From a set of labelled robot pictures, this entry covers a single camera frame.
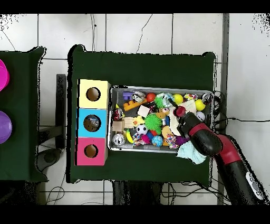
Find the cream yellow cloth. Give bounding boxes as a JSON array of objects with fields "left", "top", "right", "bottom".
[{"left": 168, "top": 100, "right": 198, "bottom": 137}]

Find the mint green cloth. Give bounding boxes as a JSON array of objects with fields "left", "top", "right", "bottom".
[{"left": 176, "top": 141, "right": 208, "bottom": 165}]

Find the clear mesh bin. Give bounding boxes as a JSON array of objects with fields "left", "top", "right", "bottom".
[{"left": 108, "top": 86, "right": 214, "bottom": 157}]

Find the wooden box with three holes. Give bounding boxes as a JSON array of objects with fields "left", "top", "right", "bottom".
[{"left": 75, "top": 79, "right": 112, "bottom": 166}]

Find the plain yellow ball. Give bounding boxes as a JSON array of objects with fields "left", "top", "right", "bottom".
[{"left": 173, "top": 93, "right": 185, "bottom": 105}]

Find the green spiky ball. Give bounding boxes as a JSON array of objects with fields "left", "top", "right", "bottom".
[
  {"left": 144, "top": 114, "right": 163, "bottom": 134},
  {"left": 153, "top": 96, "right": 167, "bottom": 109}
]

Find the yellow smiley face ball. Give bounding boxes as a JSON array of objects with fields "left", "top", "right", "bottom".
[{"left": 194, "top": 99, "right": 207, "bottom": 112}]

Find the white baseball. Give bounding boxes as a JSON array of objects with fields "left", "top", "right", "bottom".
[{"left": 196, "top": 111, "right": 207, "bottom": 123}]

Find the orange red ball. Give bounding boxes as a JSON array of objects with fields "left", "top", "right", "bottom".
[{"left": 146, "top": 92, "right": 157, "bottom": 103}]

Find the purple spiky ball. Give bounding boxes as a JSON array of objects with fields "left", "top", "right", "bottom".
[{"left": 175, "top": 135, "right": 190, "bottom": 147}]

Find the crushed silver can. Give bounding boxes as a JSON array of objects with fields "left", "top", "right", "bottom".
[{"left": 132, "top": 90, "right": 147, "bottom": 104}]

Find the black and white soccer ball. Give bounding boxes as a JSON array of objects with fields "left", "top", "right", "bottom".
[{"left": 136, "top": 124, "right": 148, "bottom": 136}]

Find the dark green table cloth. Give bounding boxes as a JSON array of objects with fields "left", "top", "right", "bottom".
[
  {"left": 0, "top": 46, "right": 47, "bottom": 183},
  {"left": 67, "top": 44, "right": 217, "bottom": 184}
]

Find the purple bowl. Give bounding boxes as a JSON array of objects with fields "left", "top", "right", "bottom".
[{"left": 0, "top": 110, "right": 13, "bottom": 145}]

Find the magenta bowl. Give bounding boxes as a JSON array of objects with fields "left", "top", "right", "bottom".
[{"left": 0, "top": 59, "right": 10, "bottom": 92}]

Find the black cable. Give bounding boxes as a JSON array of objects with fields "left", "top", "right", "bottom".
[{"left": 214, "top": 116, "right": 270, "bottom": 127}]

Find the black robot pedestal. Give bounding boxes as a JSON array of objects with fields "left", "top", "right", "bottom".
[{"left": 110, "top": 181, "right": 165, "bottom": 206}]

